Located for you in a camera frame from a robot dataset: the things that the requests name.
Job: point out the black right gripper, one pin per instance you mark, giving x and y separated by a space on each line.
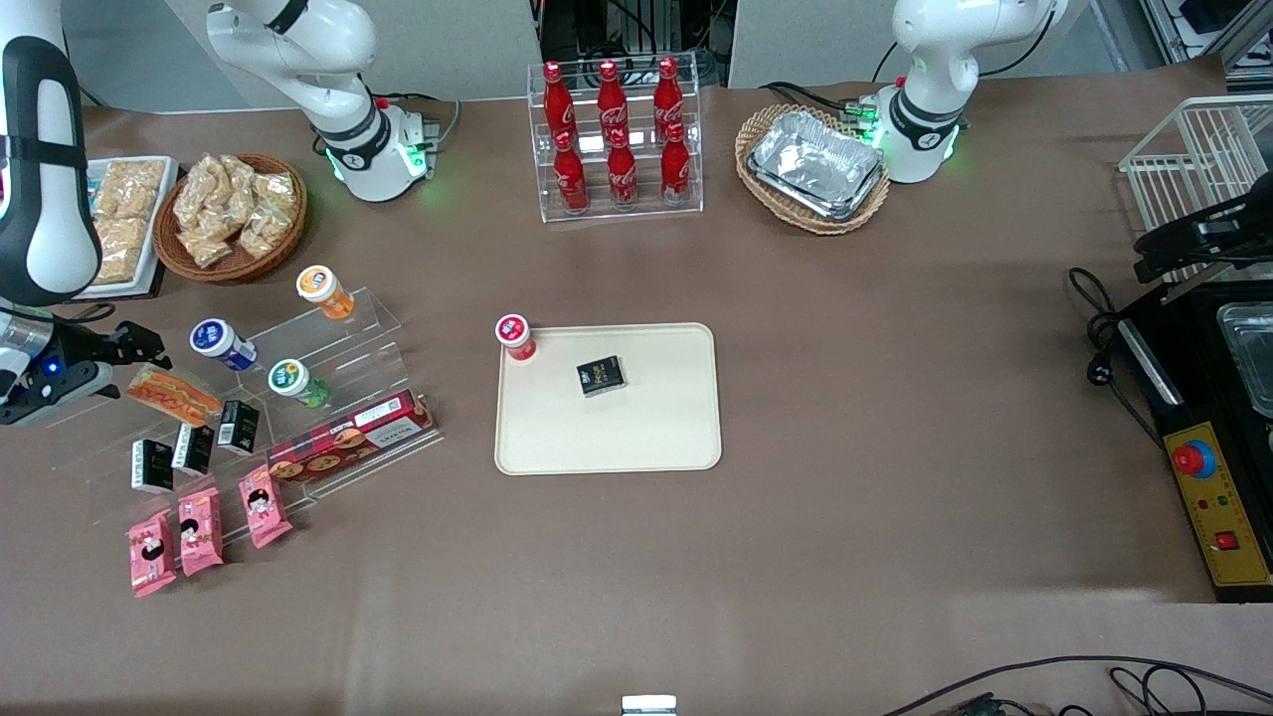
76 347

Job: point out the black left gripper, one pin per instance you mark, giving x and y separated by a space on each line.
1185 236

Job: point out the triangle sandwich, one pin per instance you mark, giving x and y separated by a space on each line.
179 395

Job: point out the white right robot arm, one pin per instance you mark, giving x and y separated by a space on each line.
60 249

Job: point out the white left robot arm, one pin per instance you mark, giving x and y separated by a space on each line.
925 119

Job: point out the metal tray in machine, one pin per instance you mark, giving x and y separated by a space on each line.
1253 358

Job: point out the aluminium foil tray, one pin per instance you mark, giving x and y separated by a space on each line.
845 209
816 154

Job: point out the beige plastic tray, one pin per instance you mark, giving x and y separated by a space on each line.
646 428

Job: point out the blue small bottle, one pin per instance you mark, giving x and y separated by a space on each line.
219 343

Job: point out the beige cracker pack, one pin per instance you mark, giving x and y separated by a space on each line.
121 249
131 187

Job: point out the small black white box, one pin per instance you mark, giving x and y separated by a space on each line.
239 428
192 447
151 465

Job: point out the clear bag of crackers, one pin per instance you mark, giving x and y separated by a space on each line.
206 247
199 191
276 187
237 194
267 229

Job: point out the black sealing machine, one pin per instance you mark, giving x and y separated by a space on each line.
1193 398

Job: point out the white plastic bin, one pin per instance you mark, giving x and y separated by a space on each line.
164 199

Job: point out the green small bottle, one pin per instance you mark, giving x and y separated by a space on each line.
293 381

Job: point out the brown wicker snack basket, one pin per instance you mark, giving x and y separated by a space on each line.
288 249

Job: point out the orange small bottle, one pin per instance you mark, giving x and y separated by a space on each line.
323 290

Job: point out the pink snack packet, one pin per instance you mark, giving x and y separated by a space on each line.
200 532
151 554
265 507

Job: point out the red emergency stop button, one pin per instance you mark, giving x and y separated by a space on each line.
1192 458

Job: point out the red cookie box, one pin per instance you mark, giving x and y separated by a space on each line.
348 438

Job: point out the clear acrylic tiered stand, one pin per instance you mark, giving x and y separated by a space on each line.
368 338

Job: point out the yellow control panel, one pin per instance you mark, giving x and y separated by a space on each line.
1233 507

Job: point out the red cap small bottle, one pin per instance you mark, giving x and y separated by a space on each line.
514 333

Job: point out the light wicker basket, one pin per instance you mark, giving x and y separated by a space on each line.
756 129

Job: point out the red cola bottle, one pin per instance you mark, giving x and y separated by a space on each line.
571 179
612 104
623 174
675 169
558 104
668 99

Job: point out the small black box gold print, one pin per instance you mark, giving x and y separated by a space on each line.
601 376

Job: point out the clear acrylic bottle rack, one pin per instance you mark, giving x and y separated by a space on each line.
617 214

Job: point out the black equipment rack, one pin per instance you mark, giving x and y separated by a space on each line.
636 25

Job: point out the small silver device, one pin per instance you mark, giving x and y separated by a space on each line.
648 705

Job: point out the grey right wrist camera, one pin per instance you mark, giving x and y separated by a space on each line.
50 396

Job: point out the red rocker switch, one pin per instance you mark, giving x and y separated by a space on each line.
1226 541

